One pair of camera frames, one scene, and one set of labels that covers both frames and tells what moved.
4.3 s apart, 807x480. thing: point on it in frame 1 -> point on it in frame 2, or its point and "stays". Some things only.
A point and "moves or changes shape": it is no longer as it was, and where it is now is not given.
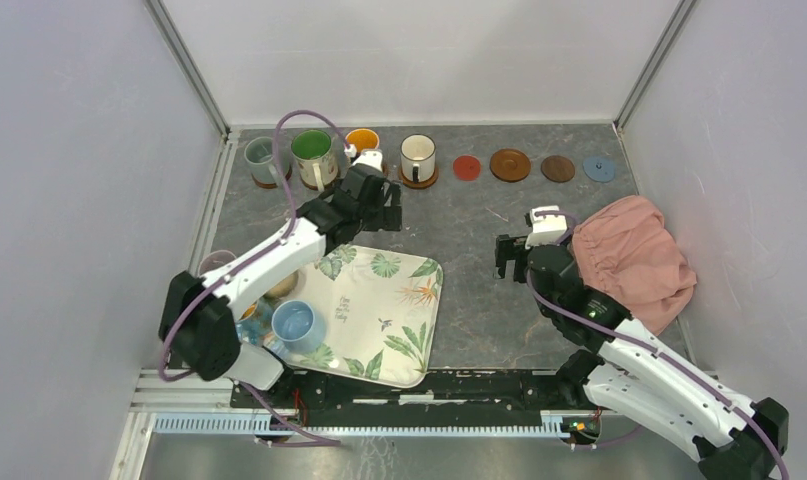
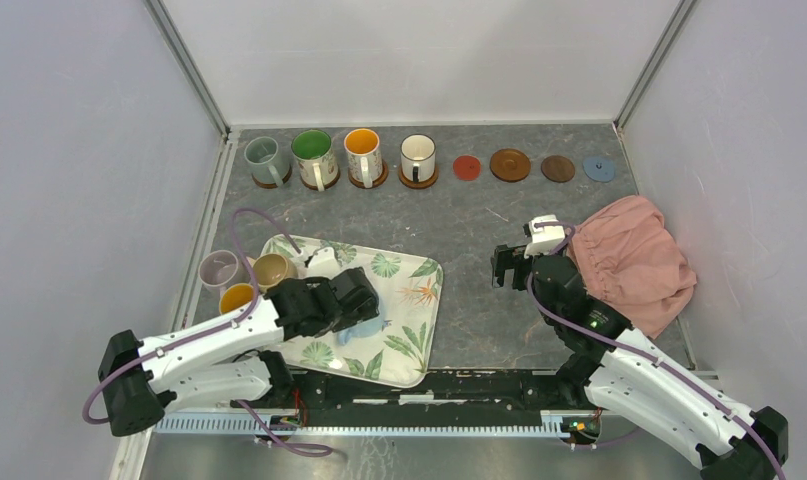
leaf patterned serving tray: [382, 315] stays
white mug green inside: [316, 157] stays
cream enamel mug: [418, 157] stays
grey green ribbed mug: [259, 153] stays
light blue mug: [296, 328] moves or changes shape
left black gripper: [388, 217] -> [364, 311]
